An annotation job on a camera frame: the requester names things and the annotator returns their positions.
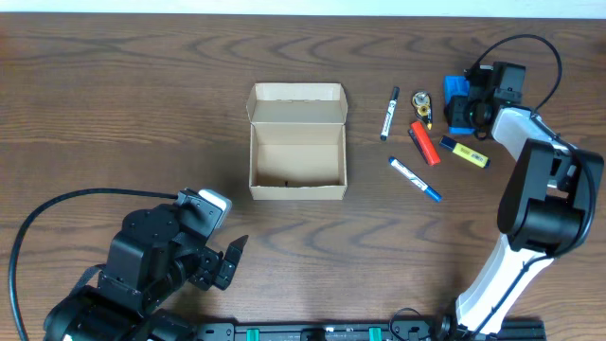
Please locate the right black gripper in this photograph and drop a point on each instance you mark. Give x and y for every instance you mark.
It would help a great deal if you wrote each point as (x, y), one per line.
(455, 111)

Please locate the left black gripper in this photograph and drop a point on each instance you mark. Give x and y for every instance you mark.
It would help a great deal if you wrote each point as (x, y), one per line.
(214, 266)

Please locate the blue plastic case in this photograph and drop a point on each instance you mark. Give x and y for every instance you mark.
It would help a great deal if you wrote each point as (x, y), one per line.
(456, 95)

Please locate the yellow highlighter pen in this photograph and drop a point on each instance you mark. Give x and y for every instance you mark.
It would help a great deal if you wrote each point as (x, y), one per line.
(465, 152)

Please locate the clear correction tape dispenser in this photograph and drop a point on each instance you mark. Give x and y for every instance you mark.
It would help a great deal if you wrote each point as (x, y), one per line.
(422, 103)

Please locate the red black stapler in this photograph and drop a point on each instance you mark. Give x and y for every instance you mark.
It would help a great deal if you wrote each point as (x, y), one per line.
(424, 144)

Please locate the black white marker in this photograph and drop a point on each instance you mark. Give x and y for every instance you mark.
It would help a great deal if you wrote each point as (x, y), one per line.
(389, 114)

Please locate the blue white marker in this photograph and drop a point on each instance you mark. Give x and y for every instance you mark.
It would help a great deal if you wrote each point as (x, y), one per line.
(414, 179)

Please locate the brown cardboard box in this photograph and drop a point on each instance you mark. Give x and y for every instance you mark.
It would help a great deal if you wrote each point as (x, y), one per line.
(298, 147)

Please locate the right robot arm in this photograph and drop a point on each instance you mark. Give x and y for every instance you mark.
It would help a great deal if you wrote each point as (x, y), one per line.
(546, 210)

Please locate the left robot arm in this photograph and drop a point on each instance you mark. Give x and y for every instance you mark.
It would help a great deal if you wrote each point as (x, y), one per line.
(156, 252)

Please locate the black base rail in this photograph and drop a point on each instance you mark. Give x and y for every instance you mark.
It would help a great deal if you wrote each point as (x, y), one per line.
(406, 324)

